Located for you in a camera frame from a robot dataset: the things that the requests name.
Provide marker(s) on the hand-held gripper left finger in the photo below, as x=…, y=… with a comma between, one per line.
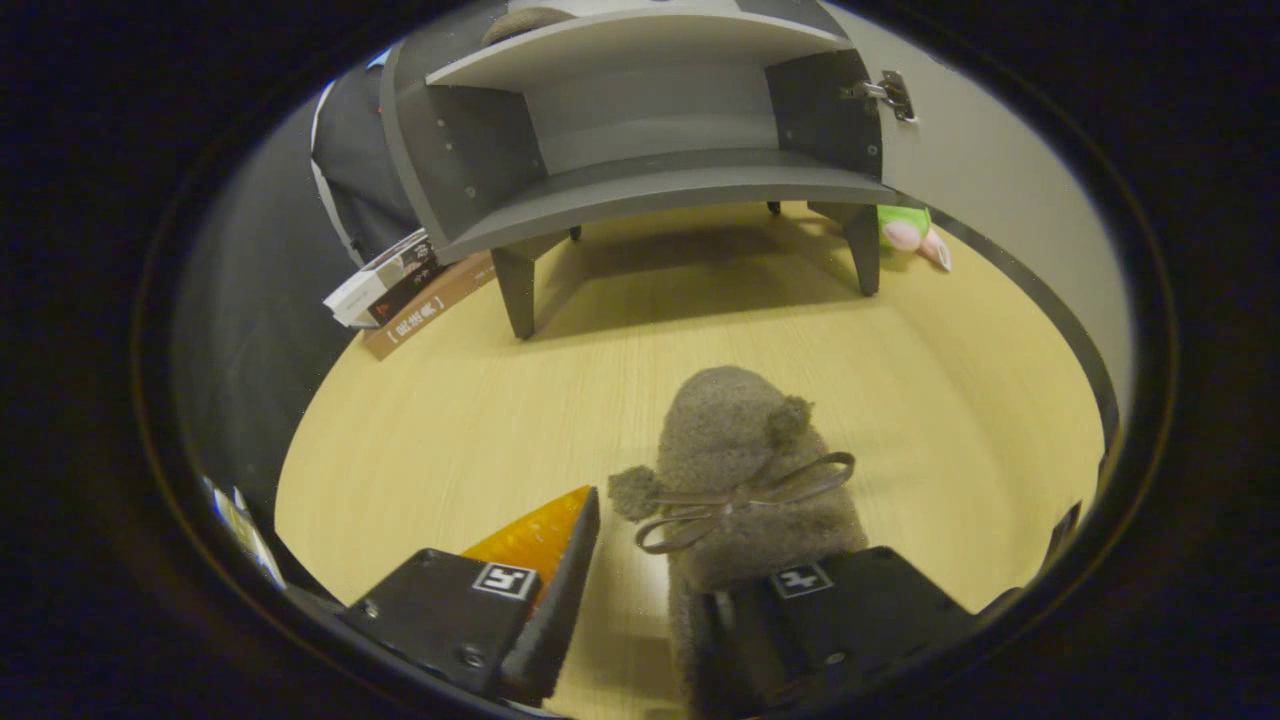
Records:
x=565, y=600

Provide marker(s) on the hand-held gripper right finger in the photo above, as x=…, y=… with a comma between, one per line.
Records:
x=860, y=610

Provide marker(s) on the grey shoe cabinet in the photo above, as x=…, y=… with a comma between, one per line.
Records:
x=640, y=185

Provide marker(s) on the metal door hinge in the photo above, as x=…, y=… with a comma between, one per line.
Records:
x=890, y=95

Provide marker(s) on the brown book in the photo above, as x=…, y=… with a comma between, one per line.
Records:
x=430, y=310

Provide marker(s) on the black book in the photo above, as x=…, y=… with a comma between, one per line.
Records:
x=408, y=290

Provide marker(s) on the green pink plush toy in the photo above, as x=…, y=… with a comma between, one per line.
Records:
x=905, y=232

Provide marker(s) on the black backdrop cloth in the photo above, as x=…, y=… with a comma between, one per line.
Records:
x=270, y=300

